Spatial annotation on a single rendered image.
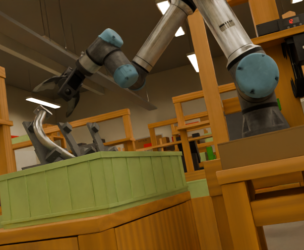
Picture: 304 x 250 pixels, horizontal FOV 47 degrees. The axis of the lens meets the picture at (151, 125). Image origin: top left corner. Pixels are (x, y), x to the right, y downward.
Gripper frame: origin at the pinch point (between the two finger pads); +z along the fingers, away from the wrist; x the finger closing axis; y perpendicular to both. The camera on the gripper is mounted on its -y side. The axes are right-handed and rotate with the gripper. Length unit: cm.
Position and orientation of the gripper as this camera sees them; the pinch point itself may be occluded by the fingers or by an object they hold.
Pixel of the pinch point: (49, 105)
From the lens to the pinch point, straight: 130.9
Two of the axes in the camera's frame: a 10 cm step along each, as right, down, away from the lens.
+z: -7.1, 6.2, 3.4
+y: -0.3, -5.1, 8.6
